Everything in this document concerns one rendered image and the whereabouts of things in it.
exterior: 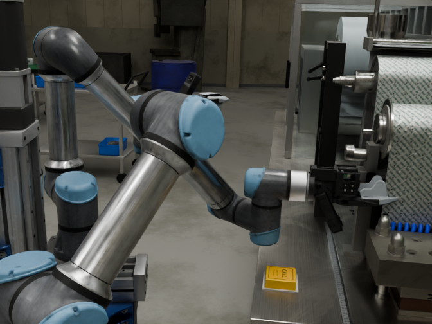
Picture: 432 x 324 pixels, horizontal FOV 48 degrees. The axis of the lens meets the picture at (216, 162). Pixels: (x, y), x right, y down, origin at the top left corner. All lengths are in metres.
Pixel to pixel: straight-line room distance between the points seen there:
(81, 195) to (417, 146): 0.88
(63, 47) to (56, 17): 10.58
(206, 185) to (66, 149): 0.52
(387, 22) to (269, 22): 9.99
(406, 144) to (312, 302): 0.42
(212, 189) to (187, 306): 1.62
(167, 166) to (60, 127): 0.67
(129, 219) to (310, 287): 0.50
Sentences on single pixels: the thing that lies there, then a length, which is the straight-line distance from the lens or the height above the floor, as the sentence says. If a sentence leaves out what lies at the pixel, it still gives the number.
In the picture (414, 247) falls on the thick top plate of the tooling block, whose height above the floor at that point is 1.03.
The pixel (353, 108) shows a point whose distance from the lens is 2.23.
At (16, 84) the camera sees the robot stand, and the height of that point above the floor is 1.35.
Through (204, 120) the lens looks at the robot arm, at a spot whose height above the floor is 1.31.
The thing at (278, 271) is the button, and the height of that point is 0.92.
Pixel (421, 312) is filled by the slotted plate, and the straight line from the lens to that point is 1.16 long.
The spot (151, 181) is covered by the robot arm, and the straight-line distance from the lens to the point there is 0.89.
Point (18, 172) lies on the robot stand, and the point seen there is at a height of 1.16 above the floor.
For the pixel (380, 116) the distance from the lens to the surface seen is 1.23.
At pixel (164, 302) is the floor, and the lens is 2.81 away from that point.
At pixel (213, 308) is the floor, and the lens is 2.76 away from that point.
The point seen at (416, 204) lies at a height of 1.09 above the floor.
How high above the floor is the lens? 1.49
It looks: 16 degrees down
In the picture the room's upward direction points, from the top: 2 degrees clockwise
